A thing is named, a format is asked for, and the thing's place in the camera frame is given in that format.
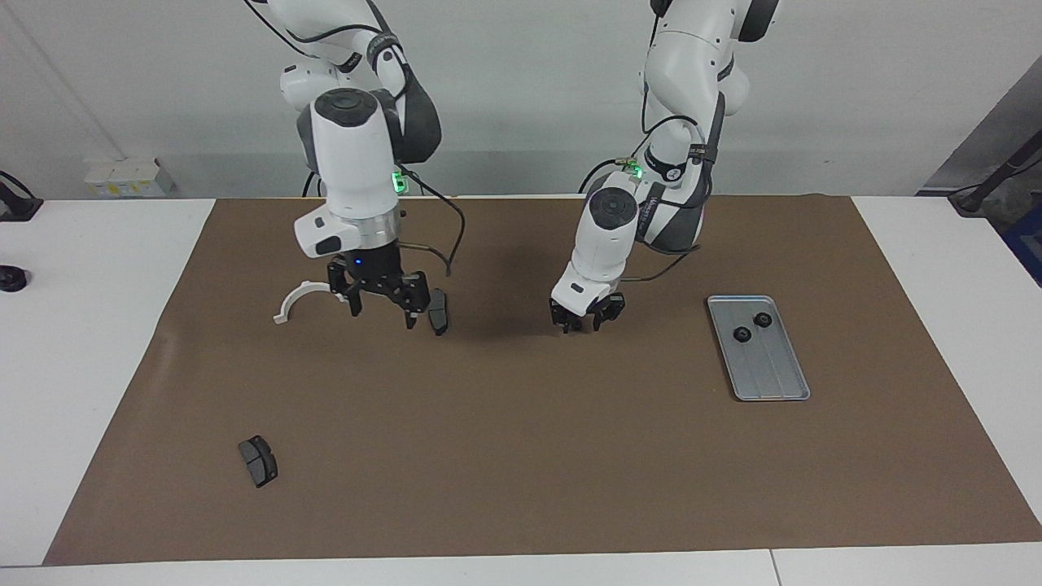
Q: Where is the silver metal tray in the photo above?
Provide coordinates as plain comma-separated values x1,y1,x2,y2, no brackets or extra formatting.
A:
707,295,811,403

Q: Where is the brown table mat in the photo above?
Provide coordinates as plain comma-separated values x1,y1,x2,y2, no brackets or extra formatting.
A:
42,194,1042,566

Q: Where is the short dark brake pad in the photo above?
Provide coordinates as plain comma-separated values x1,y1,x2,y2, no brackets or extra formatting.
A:
238,435,278,488

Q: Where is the black table clamp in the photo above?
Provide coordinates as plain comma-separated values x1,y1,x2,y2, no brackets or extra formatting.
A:
0,171,43,222

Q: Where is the black stand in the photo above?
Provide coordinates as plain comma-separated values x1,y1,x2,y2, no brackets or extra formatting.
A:
948,130,1042,216

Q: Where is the blue crate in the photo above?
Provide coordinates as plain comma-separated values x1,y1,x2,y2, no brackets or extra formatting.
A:
1001,203,1042,286

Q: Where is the white curved plastic bracket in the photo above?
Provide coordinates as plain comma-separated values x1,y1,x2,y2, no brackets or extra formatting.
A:
273,280,347,325

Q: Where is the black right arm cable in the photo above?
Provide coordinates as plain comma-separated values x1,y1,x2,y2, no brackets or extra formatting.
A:
269,16,466,282

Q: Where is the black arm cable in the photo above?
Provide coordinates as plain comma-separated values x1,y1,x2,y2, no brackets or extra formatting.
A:
623,49,725,283
269,16,466,282

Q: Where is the black left base cable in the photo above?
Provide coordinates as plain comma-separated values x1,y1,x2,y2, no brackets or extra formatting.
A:
580,159,628,195

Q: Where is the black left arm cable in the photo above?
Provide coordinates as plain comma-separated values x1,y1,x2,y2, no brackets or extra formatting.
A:
623,49,725,283

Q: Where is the white wall socket box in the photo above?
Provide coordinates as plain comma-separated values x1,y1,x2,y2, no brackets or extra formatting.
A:
84,157,176,198

